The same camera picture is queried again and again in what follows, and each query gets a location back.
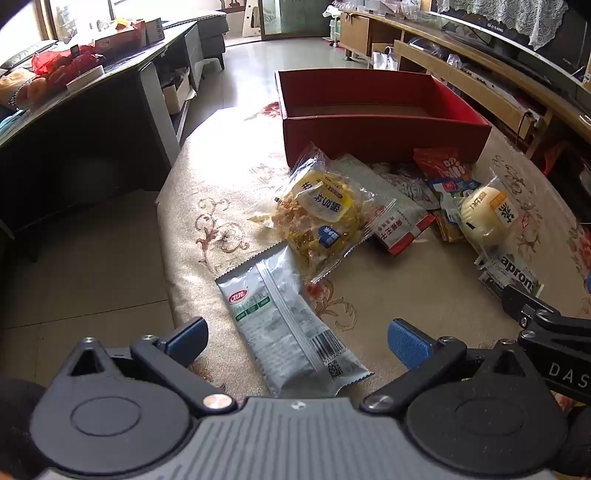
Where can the grey sofa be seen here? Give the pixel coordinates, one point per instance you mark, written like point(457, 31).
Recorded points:
point(207, 32)

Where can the round bun packet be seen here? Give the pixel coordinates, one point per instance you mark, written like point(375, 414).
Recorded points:
point(485, 212)

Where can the clear yellow snack packet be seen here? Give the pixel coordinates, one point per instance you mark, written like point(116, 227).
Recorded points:
point(318, 212)

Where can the bag of oranges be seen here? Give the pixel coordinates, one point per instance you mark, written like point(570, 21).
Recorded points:
point(23, 90)

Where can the red snack bag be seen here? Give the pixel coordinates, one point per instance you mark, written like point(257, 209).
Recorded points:
point(438, 166)

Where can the red cardboard box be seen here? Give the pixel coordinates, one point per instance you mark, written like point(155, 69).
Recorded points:
point(383, 134)

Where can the dark low table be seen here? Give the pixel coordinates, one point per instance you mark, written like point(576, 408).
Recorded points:
point(92, 120)

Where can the grey white snack packet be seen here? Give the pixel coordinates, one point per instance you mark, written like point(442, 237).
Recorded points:
point(277, 314)

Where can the small white box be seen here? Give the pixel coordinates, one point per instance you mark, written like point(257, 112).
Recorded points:
point(156, 30)

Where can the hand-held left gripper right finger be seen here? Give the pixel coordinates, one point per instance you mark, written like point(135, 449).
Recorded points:
point(408, 346)

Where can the tape roll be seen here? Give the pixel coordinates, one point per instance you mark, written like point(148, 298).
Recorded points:
point(85, 77)

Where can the open cardboard box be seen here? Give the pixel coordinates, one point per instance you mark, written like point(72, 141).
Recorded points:
point(120, 39)

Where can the red plastic bag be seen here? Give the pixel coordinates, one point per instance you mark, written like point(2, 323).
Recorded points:
point(64, 60)

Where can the glass door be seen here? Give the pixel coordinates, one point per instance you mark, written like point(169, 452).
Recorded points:
point(295, 18)

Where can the green white packet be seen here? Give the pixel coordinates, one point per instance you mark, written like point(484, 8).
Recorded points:
point(512, 272)

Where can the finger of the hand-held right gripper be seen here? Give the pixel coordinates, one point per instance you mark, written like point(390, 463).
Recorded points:
point(519, 302)

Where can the television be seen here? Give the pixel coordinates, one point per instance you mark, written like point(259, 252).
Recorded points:
point(517, 41)

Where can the white speckled snack packet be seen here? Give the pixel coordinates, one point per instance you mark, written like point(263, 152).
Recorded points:
point(411, 189)

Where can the white storage box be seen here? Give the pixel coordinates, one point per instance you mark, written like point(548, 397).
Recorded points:
point(178, 94)

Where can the orange plastic bag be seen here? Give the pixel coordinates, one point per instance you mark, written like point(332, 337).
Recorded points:
point(556, 159)

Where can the white lace cloth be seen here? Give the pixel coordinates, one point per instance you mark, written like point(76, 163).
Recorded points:
point(508, 18)

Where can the white red snack packet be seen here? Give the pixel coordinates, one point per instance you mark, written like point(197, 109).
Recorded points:
point(401, 226)

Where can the small yellow snack packet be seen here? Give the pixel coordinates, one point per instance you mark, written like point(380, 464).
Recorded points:
point(450, 228)

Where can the white paper bag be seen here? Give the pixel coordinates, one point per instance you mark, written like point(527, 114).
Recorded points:
point(385, 57)

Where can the leaning white board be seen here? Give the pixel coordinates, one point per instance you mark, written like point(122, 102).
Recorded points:
point(251, 18)

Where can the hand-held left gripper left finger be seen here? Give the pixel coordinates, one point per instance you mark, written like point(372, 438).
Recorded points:
point(189, 341)

